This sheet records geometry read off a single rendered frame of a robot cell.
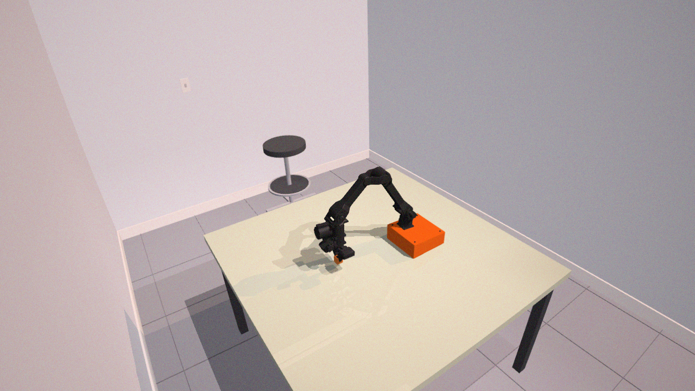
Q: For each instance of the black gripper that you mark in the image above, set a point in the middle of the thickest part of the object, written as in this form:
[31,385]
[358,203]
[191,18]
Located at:
[341,250]

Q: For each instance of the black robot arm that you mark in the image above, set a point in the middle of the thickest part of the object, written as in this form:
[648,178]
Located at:
[340,209]

